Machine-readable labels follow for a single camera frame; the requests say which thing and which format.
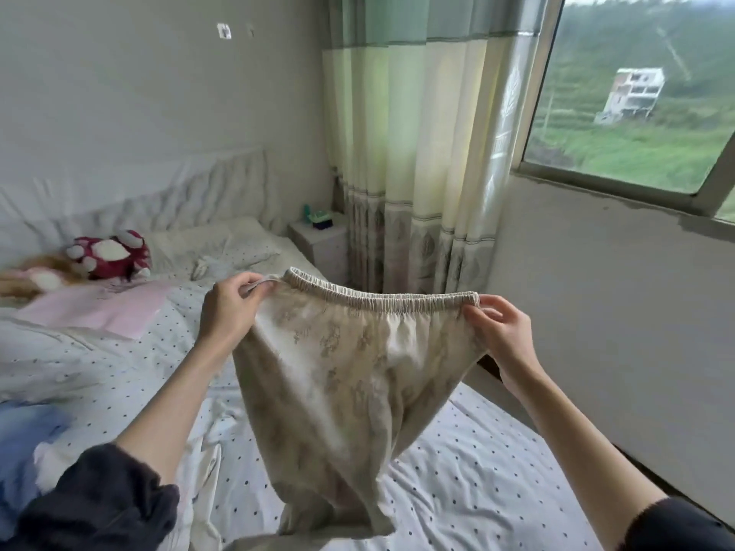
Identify person's left hand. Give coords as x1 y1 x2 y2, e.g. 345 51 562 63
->
195 270 279 357

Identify person's right hand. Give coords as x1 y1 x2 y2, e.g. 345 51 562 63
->
462 295 541 380

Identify beige patterned pants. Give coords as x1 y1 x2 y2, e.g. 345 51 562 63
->
230 266 489 551

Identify cream white jacket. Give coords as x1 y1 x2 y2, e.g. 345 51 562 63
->
34 407 227 551

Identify blue denim jeans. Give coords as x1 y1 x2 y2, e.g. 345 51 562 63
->
0 401 73 540

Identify person's right forearm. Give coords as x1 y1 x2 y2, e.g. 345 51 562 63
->
499 361 735 551

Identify person's left forearm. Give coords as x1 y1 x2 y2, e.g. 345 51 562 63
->
0 338 237 551

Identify white pillow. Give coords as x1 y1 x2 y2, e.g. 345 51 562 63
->
143 215 291 279

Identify white bedside cabinet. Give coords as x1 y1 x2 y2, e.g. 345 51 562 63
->
287 212 351 285

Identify pink pillow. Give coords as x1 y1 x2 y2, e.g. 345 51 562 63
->
11 279 179 342

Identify dark red fabric item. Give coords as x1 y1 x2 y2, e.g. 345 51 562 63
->
63 229 153 282

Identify white tufted headboard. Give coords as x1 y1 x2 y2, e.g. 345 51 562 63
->
0 148 279 267

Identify white dotted bed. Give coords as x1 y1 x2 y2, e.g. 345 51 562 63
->
0 240 604 551

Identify dark framed window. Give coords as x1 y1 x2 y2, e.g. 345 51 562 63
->
511 0 735 225

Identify beige plush toy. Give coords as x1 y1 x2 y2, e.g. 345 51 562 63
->
0 256 84 301

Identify white building outside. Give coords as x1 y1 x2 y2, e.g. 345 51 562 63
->
595 67 668 125

